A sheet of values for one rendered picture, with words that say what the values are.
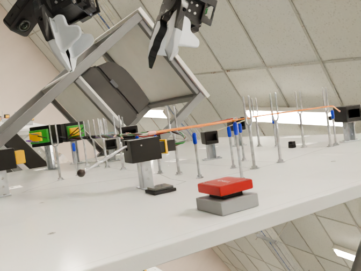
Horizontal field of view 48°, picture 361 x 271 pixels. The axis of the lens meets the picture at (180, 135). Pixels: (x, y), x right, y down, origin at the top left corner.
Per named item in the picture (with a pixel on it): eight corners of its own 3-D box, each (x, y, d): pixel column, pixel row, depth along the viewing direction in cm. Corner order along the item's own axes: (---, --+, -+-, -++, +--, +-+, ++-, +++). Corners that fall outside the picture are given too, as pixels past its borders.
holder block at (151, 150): (124, 162, 73) (121, 140, 73) (152, 157, 76) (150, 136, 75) (132, 163, 69) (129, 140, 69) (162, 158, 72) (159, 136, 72)
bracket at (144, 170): (136, 187, 74) (132, 161, 74) (148, 185, 75) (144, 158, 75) (145, 190, 70) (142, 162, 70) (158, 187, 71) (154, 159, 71)
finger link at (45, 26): (48, 34, 64) (37, -13, 66) (40, 38, 64) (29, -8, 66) (66, 45, 68) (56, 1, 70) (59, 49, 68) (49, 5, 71)
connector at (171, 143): (146, 154, 74) (144, 143, 74) (169, 149, 77) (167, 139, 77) (153, 154, 72) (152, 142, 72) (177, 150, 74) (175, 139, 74)
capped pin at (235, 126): (236, 182, 67) (228, 118, 67) (240, 180, 68) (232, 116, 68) (243, 182, 66) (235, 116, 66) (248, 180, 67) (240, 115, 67)
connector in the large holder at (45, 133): (50, 141, 127) (48, 128, 127) (46, 142, 124) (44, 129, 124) (33, 143, 128) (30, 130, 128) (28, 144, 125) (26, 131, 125)
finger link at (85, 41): (94, 59, 65) (81, 11, 68) (64, 74, 67) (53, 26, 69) (104, 65, 68) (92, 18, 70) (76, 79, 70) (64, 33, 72)
